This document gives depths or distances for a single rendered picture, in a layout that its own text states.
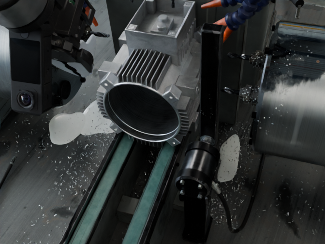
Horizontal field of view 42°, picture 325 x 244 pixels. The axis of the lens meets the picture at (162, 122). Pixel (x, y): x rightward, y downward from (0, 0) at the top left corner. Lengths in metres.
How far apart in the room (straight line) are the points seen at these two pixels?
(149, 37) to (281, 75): 0.25
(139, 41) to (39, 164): 0.42
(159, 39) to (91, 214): 0.34
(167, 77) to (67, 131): 0.41
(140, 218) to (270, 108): 0.30
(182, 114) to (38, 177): 0.41
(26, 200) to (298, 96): 0.63
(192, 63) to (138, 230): 0.33
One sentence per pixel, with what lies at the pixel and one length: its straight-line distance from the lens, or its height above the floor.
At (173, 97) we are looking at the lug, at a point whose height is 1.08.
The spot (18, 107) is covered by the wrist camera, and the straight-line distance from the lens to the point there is 0.56.
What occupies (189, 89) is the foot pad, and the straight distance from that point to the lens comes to 0.77.
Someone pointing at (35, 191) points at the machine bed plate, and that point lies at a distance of 1.02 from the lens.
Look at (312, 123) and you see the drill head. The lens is 0.72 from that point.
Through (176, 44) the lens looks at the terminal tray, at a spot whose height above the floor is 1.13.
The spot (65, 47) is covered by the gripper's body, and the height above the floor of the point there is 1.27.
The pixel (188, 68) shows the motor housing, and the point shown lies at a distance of 0.82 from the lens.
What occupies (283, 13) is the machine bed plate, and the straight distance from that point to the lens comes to 1.46.
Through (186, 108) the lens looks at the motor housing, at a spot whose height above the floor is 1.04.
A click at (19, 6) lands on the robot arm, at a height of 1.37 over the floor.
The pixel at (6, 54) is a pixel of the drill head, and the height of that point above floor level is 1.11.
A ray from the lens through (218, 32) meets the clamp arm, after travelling 0.60.
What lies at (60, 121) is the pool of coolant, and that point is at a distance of 1.13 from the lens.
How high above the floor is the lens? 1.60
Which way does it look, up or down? 48 degrees down
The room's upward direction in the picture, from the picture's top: 5 degrees counter-clockwise
